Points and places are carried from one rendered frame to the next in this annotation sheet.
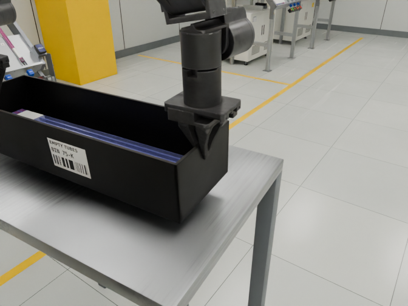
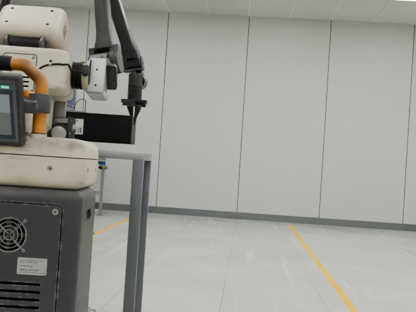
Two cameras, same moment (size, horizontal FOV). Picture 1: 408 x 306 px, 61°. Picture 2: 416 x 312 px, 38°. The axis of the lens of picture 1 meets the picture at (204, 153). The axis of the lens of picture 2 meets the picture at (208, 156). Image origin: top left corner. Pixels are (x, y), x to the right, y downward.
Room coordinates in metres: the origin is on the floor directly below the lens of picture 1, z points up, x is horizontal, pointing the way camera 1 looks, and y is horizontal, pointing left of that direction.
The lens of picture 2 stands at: (-1.76, 1.01, 0.77)
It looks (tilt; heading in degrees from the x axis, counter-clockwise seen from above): 1 degrees up; 329
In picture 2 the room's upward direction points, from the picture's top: 4 degrees clockwise
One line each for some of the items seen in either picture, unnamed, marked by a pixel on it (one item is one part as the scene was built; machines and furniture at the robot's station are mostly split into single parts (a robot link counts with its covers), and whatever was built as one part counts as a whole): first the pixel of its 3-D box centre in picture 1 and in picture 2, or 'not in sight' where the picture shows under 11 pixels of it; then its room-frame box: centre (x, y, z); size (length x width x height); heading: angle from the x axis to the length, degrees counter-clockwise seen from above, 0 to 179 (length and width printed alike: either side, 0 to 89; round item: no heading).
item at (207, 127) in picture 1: (198, 130); (131, 112); (0.50, 0.01, 0.96); 0.07 x 0.07 x 0.09; 61
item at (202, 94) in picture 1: (202, 89); (134, 95); (0.50, 0.00, 1.03); 0.10 x 0.07 x 0.07; 61
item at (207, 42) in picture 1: (203, 47); (135, 80); (0.50, 0.00, 1.09); 0.07 x 0.06 x 0.07; 142
